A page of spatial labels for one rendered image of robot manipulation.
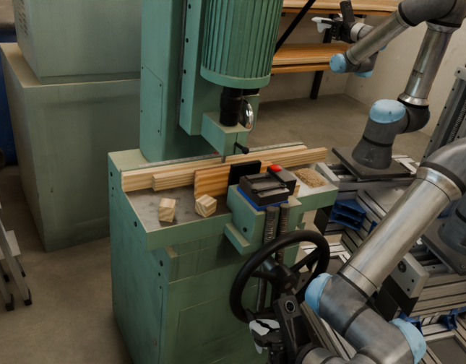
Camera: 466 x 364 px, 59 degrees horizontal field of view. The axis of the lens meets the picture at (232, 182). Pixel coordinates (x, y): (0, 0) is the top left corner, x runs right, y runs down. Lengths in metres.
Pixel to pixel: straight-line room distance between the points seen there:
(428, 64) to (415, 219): 0.91
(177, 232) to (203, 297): 0.28
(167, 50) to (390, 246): 0.75
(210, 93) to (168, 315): 0.63
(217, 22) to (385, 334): 0.72
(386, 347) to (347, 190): 0.97
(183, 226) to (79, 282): 1.20
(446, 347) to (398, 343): 1.19
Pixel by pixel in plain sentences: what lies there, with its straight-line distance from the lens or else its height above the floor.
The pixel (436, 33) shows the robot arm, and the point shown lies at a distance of 1.66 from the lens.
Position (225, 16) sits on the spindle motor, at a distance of 0.97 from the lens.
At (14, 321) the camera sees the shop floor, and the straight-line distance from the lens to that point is 2.05.
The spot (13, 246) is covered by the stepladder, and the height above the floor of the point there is 0.26.
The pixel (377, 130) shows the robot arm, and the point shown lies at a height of 0.96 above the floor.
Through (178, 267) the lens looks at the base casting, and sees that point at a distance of 1.10.
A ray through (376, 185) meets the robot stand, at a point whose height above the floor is 0.74.
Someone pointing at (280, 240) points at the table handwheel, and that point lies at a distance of 0.93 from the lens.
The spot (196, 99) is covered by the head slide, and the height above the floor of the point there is 1.11.
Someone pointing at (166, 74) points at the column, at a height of 1.15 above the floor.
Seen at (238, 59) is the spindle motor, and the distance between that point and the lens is 0.98.
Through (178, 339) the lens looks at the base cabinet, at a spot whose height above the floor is 0.46.
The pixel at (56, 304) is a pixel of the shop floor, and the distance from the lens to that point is 2.07.
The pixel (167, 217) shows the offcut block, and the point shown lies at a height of 0.91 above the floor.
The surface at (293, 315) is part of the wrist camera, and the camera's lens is 0.85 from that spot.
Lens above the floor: 1.52
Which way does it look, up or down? 31 degrees down
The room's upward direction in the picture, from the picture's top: 9 degrees clockwise
